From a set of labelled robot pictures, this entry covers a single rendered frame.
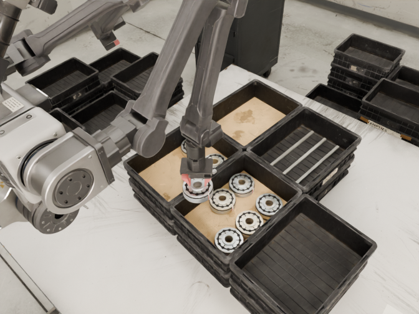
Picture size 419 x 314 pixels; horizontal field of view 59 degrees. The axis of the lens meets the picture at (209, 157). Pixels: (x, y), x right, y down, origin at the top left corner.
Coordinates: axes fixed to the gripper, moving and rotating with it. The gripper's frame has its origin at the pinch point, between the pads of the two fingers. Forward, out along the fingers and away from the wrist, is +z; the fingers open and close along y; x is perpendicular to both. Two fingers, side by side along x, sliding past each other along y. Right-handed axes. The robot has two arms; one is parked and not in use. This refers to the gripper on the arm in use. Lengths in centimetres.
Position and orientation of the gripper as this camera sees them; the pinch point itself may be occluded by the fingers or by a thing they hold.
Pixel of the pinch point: (197, 183)
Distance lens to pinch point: 123.4
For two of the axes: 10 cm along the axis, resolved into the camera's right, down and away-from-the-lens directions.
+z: 0.1, 6.9, 7.2
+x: -0.5, 7.2, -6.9
